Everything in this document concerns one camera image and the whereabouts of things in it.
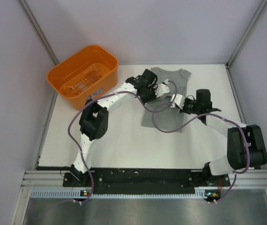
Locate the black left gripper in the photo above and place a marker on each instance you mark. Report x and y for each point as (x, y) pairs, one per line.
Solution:
(153, 88)

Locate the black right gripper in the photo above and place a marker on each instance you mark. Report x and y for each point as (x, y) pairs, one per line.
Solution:
(183, 110)

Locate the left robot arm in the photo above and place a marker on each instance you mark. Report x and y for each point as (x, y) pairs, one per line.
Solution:
(94, 115)

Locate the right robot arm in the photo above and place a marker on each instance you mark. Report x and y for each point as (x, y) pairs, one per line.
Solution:
(245, 143)

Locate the orange plastic basket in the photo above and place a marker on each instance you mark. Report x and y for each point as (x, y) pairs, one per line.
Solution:
(87, 74)

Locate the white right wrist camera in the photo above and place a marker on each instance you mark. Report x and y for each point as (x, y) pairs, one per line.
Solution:
(177, 101)

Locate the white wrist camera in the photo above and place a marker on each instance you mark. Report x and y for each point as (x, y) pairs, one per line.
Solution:
(177, 101)
(162, 89)

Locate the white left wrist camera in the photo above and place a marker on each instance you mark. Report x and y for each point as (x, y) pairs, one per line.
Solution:
(162, 89)

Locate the right aluminium frame post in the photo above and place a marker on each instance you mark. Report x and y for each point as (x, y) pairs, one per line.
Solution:
(246, 35)

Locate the aluminium frame post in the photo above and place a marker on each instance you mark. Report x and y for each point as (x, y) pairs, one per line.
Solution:
(29, 14)
(246, 35)

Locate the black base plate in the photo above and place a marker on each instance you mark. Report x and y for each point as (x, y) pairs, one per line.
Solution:
(144, 181)

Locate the grey slotted cable duct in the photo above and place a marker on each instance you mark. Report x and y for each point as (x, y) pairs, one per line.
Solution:
(82, 194)

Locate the left aluminium frame post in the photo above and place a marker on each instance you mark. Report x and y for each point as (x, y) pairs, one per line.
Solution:
(29, 14)

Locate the aluminium front rail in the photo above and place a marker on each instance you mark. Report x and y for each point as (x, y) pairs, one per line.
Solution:
(253, 179)

